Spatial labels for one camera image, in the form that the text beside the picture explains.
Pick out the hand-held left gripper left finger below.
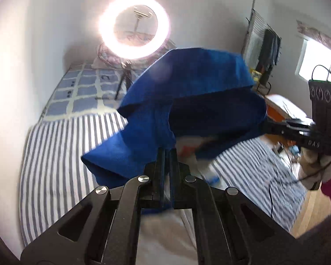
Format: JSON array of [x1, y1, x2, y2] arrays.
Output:
[[21, 147, 166, 265]]

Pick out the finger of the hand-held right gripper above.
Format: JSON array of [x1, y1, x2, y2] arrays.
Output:
[[261, 119, 287, 136]]

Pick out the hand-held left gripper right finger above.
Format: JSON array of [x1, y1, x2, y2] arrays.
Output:
[[169, 148, 312, 265]]

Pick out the cream garment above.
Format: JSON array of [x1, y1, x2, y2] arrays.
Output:
[[138, 135, 224, 265]]

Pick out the blue garment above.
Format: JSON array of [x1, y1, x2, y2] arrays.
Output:
[[81, 47, 267, 216]]

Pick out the dark hanging clothes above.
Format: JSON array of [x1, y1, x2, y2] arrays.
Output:
[[258, 29, 281, 75]]

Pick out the clothes drying rack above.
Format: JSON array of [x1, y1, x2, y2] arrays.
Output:
[[241, 0, 282, 94]]

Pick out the person's right hand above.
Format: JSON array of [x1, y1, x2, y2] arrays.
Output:
[[298, 145, 331, 191]]

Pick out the orange white storage box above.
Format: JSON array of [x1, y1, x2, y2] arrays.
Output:
[[265, 94, 315, 133]]

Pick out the window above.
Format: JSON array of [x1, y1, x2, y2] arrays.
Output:
[[296, 37, 331, 87]]

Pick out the yellow packet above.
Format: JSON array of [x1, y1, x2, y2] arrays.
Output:
[[250, 69, 262, 85]]

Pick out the patterned curtain valance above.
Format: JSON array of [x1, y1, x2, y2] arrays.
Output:
[[296, 20, 331, 56]]

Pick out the blue white striped quilt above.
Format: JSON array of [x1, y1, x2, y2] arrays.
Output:
[[19, 113, 307, 246]]

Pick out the black tripod stand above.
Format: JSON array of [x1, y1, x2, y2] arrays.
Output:
[[115, 59, 134, 100]]

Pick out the blue white checked blanket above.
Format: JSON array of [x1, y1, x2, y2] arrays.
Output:
[[43, 62, 144, 122]]

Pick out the patterned pillow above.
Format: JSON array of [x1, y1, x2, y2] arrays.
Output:
[[92, 41, 127, 68]]

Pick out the black cable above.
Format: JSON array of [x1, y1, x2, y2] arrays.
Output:
[[268, 141, 331, 218]]

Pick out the ring light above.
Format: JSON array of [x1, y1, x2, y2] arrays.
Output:
[[99, 0, 171, 60]]

